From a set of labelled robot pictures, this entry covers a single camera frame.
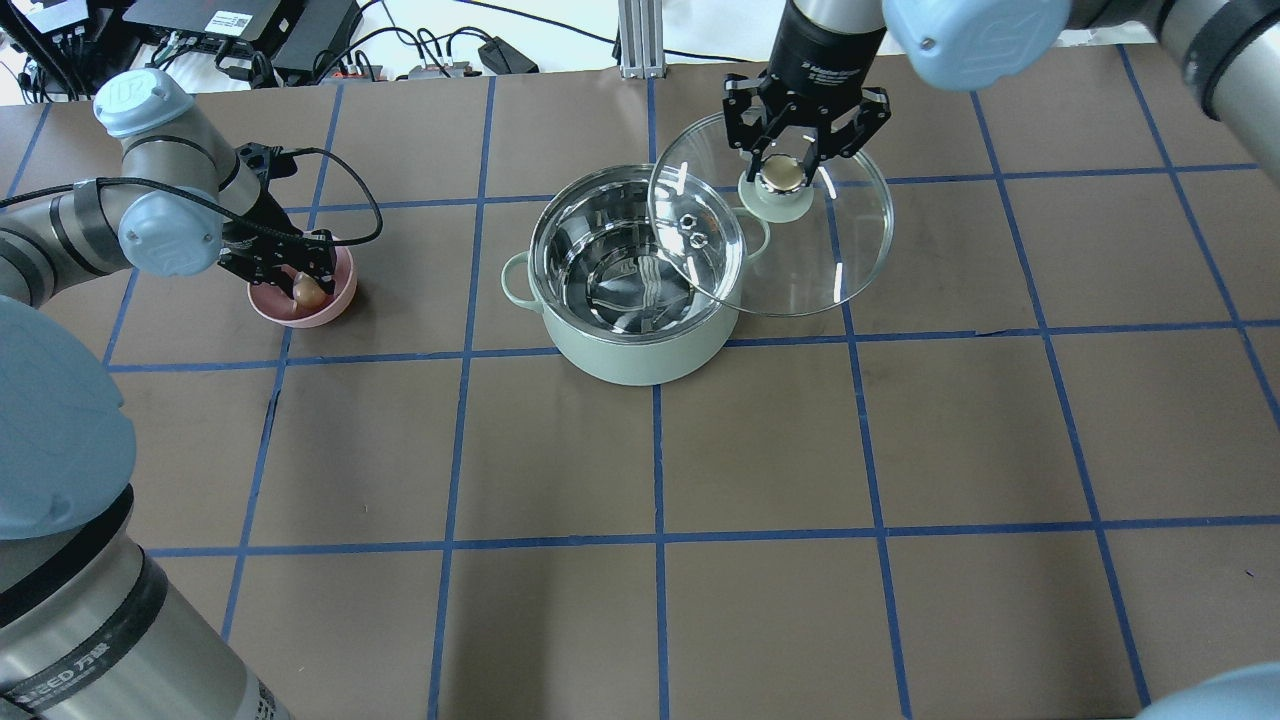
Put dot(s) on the brown paper table cover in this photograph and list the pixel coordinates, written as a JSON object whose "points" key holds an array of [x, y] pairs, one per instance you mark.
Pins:
{"points": [[1030, 472]]}

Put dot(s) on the pink bowl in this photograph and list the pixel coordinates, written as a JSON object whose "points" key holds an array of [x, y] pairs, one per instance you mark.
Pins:
{"points": [[275, 307]]}

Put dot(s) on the glass pot lid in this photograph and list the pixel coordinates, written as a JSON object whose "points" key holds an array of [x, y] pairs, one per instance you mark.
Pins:
{"points": [[771, 240]]}

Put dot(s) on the aluminium frame post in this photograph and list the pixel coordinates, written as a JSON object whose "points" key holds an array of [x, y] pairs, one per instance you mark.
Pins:
{"points": [[641, 53]]}

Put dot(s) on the black electronics box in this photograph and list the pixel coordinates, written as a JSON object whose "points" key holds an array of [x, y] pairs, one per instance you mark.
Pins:
{"points": [[298, 38]]}

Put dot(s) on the brown egg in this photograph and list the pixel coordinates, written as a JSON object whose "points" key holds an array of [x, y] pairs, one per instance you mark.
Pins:
{"points": [[307, 293]]}

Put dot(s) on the pale green cooking pot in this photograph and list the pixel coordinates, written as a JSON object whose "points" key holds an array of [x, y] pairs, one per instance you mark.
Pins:
{"points": [[637, 272]]}

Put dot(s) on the black power brick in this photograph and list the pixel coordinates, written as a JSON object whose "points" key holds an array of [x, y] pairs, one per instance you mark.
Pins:
{"points": [[503, 59]]}

